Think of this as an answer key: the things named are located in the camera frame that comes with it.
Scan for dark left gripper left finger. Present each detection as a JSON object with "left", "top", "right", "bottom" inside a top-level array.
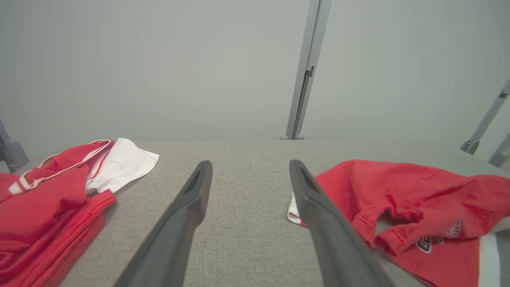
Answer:
[{"left": 114, "top": 161, "right": 213, "bottom": 287}]

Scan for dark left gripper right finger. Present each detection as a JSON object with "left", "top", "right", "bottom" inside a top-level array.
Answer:
[{"left": 289, "top": 159, "right": 395, "bottom": 287}]

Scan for red shorts with white stripe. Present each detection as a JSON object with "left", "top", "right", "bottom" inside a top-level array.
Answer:
[{"left": 287, "top": 159, "right": 510, "bottom": 287}]

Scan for red shirt with white sleeves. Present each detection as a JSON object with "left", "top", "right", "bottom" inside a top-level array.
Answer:
[{"left": 0, "top": 138, "right": 160, "bottom": 287}]

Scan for grey side frame post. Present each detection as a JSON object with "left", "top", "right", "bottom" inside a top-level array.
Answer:
[{"left": 0, "top": 120, "right": 30, "bottom": 174}]

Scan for grey partition post with feet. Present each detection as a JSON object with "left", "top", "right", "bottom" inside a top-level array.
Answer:
[{"left": 280, "top": 0, "right": 332, "bottom": 140}]

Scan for grey slanted partition post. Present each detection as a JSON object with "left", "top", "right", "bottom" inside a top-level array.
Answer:
[
  {"left": 460, "top": 80, "right": 510, "bottom": 155},
  {"left": 488, "top": 134, "right": 510, "bottom": 168}
]

